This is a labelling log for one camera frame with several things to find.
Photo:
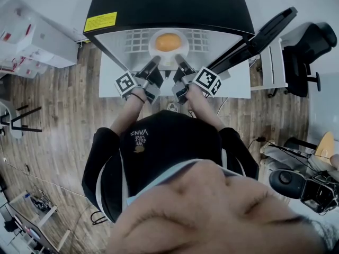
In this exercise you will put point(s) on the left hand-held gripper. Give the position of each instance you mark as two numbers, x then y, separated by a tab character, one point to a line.
125	85

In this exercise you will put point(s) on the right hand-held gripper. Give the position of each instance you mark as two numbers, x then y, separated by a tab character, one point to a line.
206	81

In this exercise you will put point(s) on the white round plate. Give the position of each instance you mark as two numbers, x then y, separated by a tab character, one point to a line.
168	58

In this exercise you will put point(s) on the orange bread bun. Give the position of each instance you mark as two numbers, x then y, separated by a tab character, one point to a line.
168	42

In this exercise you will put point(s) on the black microwave oven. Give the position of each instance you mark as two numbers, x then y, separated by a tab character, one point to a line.
169	4

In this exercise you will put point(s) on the person's left forearm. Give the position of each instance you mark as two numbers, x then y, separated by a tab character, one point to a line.
129	110

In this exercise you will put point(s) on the person's right forearm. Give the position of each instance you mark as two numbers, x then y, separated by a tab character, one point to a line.
204	107

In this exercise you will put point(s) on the black wristband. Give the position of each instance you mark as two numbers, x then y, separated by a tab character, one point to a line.
138	97

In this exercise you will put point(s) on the person's shoe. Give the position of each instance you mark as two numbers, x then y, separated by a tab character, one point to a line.
172	107

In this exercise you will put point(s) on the white table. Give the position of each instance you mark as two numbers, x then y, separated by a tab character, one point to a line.
111	83

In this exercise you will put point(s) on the person's black t-shirt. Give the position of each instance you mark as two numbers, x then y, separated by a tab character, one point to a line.
172	144

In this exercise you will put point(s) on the white cabinet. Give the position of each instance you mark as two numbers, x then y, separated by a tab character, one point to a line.
53	44

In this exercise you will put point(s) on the black office chair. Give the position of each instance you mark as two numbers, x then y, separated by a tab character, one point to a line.
299	70

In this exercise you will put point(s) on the pack of clear bottles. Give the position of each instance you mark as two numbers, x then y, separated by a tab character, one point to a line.
26	67

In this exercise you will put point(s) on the black round table base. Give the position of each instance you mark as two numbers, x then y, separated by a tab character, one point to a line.
294	143

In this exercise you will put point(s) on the clear water jug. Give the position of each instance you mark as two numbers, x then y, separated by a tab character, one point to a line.
16	17

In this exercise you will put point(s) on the white chair with black legs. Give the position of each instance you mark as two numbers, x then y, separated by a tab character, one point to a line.
6	110

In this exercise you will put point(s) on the person's face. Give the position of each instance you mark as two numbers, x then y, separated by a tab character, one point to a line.
212	221

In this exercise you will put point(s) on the round wooden table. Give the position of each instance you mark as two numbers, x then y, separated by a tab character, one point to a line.
325	145

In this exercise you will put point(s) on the grey desk with white legs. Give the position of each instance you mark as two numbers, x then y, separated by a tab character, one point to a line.
26	223

